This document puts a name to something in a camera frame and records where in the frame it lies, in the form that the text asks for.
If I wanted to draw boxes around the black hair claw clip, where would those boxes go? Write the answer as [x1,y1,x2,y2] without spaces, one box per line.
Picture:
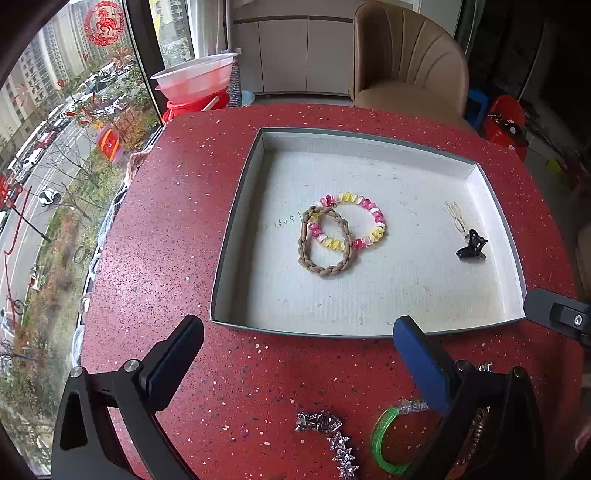
[456,229,489,260]

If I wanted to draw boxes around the beige bobby hairpin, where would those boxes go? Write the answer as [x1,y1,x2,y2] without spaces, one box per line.
[445,201,468,237]

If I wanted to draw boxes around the blue plastic stool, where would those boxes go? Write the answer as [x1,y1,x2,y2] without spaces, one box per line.
[464,88,489,130]

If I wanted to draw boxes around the brown spiral hair tie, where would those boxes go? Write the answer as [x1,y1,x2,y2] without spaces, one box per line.
[445,407,490,480]

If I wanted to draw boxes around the green translucent bangle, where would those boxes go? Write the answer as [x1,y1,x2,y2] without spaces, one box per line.
[370,399,429,476]

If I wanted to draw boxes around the light blue basin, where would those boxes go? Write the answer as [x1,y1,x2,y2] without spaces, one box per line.
[242,90,256,106]

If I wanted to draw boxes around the silver heart pendant brooch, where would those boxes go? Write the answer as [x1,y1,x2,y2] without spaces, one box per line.
[295,412,342,435]

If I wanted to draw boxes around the pink yellow spiral hair tie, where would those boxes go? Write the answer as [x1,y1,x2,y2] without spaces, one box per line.
[307,191,388,252]

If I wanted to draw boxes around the beige upholstered chair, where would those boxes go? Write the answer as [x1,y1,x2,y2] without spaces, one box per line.
[349,1,473,132]

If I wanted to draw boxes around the red horse window decal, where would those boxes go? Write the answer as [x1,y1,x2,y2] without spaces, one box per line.
[83,1,124,47]

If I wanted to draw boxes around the red plastic stool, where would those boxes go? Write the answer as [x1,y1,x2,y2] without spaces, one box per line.
[480,94,529,161]

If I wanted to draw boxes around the white cabinet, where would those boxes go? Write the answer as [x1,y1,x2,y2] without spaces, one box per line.
[230,1,361,96]

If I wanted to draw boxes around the red plastic bucket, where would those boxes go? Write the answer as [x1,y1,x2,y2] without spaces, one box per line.
[161,90,229,124]

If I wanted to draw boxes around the silver star hair clip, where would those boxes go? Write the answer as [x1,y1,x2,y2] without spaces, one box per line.
[328,431,359,480]

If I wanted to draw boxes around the grey white jewelry tray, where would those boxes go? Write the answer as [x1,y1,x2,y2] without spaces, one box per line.
[211,128,527,338]

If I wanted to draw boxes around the translucent pink plastic basin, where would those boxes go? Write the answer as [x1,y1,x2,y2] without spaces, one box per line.
[150,53,238,104]

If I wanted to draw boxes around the brown braided bracelet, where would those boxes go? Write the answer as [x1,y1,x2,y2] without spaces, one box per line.
[297,205,358,278]

